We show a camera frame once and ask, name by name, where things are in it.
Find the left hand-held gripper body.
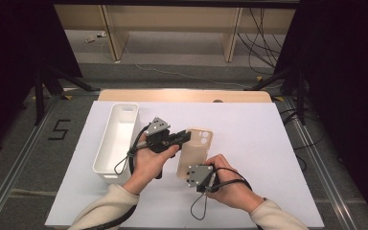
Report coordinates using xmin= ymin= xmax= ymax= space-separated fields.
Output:
xmin=145 ymin=116 xmax=182 ymax=154

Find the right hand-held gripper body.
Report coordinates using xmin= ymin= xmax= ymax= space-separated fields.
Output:
xmin=185 ymin=164 xmax=221 ymax=194

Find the beige phone case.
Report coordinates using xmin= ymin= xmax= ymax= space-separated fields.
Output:
xmin=175 ymin=126 xmax=215 ymax=180

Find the person's left hand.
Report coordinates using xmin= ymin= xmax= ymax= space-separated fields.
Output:
xmin=123 ymin=132 xmax=180 ymax=196

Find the person's right hand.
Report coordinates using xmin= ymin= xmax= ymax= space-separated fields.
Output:
xmin=203 ymin=153 xmax=265 ymax=214

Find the wooden table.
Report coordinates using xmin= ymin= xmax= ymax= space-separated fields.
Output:
xmin=97 ymin=88 xmax=273 ymax=104

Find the white plastic bin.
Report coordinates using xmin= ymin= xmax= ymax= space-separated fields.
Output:
xmin=92 ymin=102 xmax=142 ymax=186

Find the white table sheet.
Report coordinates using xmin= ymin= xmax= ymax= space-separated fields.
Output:
xmin=44 ymin=100 xmax=326 ymax=230

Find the beige wooden shelf unit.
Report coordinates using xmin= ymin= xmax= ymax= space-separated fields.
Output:
xmin=53 ymin=4 xmax=297 ymax=63

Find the small white plug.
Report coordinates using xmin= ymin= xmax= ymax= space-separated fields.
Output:
xmin=84 ymin=31 xmax=108 ymax=44

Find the black metal stand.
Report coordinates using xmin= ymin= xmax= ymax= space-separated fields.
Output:
xmin=244 ymin=66 xmax=309 ymax=127
xmin=33 ymin=64 xmax=102 ymax=127

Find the dark curtain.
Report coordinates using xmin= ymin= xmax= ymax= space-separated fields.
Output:
xmin=0 ymin=0 xmax=83 ymax=157
xmin=272 ymin=0 xmax=368 ymax=224

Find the black right gripper strap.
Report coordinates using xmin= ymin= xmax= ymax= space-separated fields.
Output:
xmin=190 ymin=167 xmax=254 ymax=221

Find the white floor cable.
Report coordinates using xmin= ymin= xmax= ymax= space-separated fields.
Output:
xmin=120 ymin=37 xmax=258 ymax=90

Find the black floor cable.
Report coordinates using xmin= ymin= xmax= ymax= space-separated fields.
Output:
xmin=280 ymin=107 xmax=326 ymax=172

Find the aluminium floor rail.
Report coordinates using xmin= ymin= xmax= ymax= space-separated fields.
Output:
xmin=283 ymin=96 xmax=360 ymax=230
xmin=0 ymin=94 xmax=62 ymax=230

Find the bundle of black cables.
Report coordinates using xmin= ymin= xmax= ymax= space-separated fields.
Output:
xmin=237 ymin=7 xmax=285 ymax=77

